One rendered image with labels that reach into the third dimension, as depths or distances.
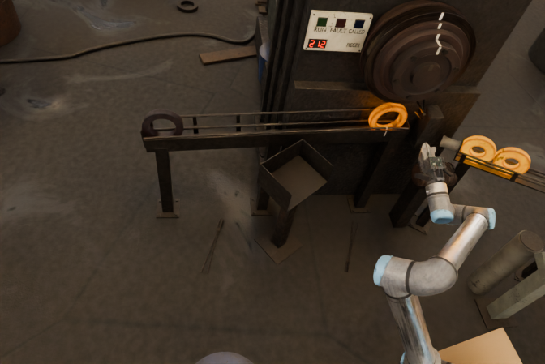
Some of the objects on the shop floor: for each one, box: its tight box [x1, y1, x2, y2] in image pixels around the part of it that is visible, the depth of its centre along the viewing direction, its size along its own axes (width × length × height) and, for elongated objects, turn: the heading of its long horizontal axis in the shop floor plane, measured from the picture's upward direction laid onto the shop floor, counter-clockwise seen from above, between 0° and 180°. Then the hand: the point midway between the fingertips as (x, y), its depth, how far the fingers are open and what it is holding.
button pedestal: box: [474, 252, 545, 329], centre depth 205 cm, size 16×24×62 cm, turn 90°
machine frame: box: [253, 0, 545, 195], centre depth 224 cm, size 73×108×176 cm
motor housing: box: [388, 162, 457, 228], centre depth 240 cm, size 13×22×54 cm, turn 90°
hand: (424, 145), depth 197 cm, fingers closed
